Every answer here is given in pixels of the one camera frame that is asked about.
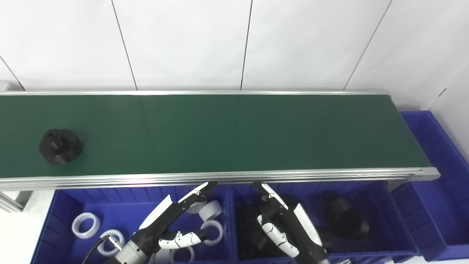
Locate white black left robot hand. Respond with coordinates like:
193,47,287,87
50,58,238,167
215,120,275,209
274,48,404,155
134,181,218,254

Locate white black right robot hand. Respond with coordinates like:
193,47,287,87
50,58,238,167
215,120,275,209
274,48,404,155
252,181,327,261

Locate black round flanged part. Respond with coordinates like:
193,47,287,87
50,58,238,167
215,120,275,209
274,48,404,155
38,128,85,166
322,192,371,241
236,205,273,259

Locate blue bin with white parts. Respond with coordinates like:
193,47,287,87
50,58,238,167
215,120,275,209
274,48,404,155
30,184,235,264

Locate white cylindrical part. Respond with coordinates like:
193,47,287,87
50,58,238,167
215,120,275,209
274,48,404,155
199,200,223,222

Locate green conveyor belt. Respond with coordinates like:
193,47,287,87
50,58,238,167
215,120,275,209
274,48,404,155
0,89,440,191
0,94,432,179

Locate blue bin with black parts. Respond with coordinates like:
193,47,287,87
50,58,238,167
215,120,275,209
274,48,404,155
228,181,419,263

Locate aluminium conveyor leg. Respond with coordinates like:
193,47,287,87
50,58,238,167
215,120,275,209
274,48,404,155
0,191,34,213
386,179,410,192

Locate large empty blue bin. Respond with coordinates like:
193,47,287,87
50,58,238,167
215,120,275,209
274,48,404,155
392,111,469,261

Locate white toothed ring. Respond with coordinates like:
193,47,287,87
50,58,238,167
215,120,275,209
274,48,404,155
97,229,126,257
169,246,195,264
185,196,208,215
71,212,101,239
200,220,224,246

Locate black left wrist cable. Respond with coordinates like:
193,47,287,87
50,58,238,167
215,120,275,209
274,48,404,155
81,236,123,264

